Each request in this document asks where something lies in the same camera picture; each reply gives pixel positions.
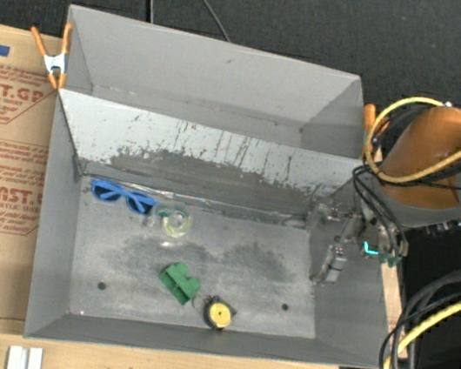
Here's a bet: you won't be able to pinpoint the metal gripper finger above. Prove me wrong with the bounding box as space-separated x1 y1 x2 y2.
306 199 345 238
309 242 351 289

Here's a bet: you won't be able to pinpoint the yellow and black tape measure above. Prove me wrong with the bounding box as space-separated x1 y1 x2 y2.
198 292 240 334

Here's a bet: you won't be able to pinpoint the grey metal bin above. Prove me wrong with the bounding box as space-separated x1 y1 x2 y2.
10 3 438 369

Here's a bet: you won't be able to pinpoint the green toy block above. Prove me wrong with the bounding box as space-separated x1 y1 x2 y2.
154 258 205 308

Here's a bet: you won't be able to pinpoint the blue sunglasses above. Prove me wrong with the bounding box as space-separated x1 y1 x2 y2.
87 178 161 217

